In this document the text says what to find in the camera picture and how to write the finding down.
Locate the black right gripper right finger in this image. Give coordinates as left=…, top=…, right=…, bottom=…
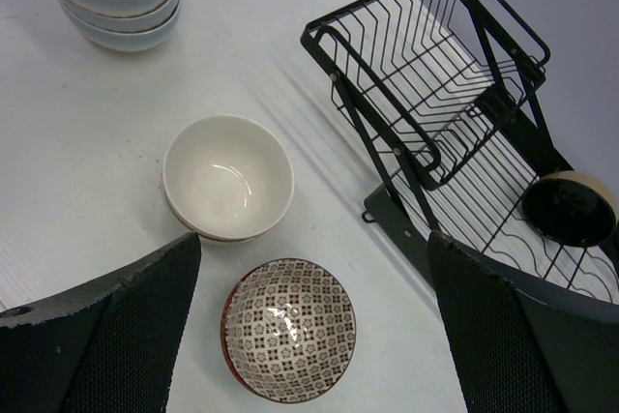
left=427, top=231, right=618, bottom=412

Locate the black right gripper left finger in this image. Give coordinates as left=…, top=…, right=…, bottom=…
left=1, top=233, right=201, bottom=412

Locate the red patterned bowl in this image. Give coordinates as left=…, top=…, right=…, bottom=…
left=220, top=281, right=262, bottom=393

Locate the cream bowl orange flower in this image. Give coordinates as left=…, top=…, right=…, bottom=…
left=162, top=189, right=275, bottom=244

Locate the beige bowl black interior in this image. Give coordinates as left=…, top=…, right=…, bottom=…
left=521, top=170, right=618, bottom=248

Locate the brown patterned bowl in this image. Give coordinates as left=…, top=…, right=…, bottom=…
left=220, top=258, right=357, bottom=404

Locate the white bowl front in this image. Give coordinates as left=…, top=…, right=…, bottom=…
left=61, top=3, right=182, bottom=53

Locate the black wire dish rack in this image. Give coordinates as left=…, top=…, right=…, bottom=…
left=301, top=0, right=618, bottom=303

